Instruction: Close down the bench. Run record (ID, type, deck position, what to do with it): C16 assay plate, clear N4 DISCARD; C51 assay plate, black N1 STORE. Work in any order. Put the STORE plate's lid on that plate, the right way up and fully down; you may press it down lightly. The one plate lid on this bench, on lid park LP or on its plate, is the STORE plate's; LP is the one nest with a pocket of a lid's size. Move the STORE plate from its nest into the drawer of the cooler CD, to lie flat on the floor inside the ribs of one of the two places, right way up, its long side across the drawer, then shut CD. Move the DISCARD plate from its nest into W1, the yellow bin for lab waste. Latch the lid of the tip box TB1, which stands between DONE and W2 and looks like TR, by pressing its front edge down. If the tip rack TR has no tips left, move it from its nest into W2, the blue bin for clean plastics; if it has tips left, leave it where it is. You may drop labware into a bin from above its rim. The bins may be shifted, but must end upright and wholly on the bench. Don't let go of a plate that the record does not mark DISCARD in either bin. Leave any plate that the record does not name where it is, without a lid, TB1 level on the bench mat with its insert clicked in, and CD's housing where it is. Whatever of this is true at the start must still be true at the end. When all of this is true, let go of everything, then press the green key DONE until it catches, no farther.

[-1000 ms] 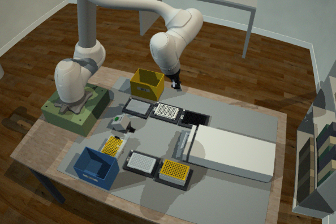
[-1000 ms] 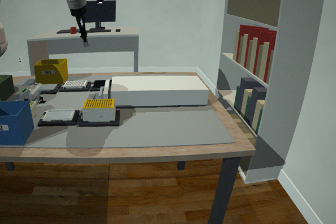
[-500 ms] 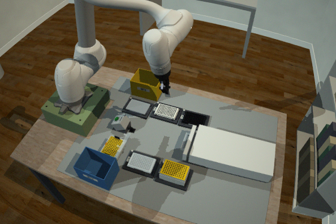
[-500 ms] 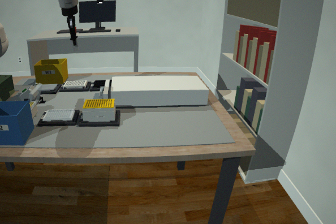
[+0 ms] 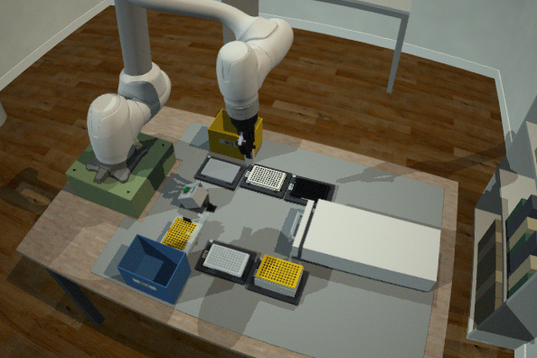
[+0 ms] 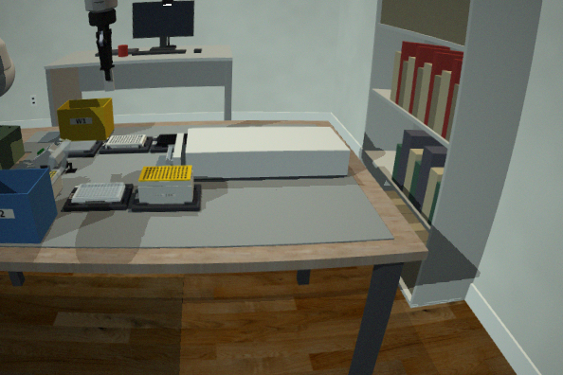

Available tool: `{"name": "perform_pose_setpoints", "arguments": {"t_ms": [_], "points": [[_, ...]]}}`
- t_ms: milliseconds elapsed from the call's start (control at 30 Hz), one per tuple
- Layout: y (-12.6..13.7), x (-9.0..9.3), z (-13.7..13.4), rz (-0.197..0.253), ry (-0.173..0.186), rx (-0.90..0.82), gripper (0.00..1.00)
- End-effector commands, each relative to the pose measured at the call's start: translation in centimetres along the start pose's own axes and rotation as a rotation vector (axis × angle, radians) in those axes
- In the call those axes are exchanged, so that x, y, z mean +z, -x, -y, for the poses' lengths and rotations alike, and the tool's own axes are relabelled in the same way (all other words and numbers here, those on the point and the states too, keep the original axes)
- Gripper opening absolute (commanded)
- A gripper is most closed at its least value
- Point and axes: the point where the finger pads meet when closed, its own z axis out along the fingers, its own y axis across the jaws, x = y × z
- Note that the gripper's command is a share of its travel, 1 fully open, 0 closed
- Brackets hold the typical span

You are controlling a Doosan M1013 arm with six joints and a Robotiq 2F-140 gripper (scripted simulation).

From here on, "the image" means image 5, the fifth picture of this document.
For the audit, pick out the large grey bench mat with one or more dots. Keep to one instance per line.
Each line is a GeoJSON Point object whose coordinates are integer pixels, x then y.
{"type": "Point", "coordinates": [339, 315]}

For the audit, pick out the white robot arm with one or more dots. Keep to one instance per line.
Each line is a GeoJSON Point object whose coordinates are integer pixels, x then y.
{"type": "Point", "coordinates": [114, 121]}

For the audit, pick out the blue open-top bin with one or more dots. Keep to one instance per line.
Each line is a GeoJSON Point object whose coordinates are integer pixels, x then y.
{"type": "Point", "coordinates": [155, 265]}

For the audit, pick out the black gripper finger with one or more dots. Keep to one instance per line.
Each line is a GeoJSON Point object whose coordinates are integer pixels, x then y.
{"type": "Point", "coordinates": [244, 145]}
{"type": "Point", "coordinates": [252, 139]}

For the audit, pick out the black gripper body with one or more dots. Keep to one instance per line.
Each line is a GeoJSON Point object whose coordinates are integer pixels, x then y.
{"type": "Point", "coordinates": [243, 125]}

